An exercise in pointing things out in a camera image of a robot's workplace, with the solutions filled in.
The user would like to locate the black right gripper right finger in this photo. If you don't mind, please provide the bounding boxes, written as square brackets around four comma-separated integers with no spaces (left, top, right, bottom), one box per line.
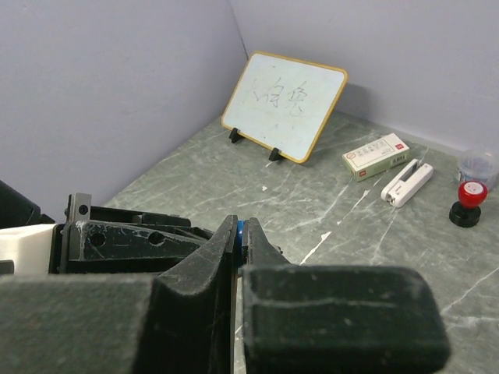
[242,218,451,373]

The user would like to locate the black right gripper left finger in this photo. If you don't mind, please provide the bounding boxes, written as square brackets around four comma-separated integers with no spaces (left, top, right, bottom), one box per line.
[1,215,238,373]

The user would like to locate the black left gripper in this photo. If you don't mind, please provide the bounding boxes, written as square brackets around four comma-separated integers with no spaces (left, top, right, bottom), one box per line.
[1,183,214,273]

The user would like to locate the blue tagged key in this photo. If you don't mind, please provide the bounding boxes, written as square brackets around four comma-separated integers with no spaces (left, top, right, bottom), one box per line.
[235,220,248,268]

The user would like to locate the white and green carton box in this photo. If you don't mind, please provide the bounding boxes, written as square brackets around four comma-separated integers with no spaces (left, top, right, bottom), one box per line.
[342,133,410,182]

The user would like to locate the white stapler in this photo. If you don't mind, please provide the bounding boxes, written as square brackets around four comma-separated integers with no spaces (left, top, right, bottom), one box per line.
[380,159,434,208]

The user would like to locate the red and black stamp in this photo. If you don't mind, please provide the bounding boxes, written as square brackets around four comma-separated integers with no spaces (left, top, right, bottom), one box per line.
[449,180,488,228]

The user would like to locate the clear plastic cup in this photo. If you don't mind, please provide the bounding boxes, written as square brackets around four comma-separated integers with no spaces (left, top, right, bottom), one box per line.
[455,148,498,191]

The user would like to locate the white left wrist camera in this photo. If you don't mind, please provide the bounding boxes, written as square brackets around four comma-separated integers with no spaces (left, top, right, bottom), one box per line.
[0,224,55,276]

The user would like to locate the small whiteboard with yellow frame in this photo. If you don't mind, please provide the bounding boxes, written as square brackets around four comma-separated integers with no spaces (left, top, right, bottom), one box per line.
[221,51,348,164]

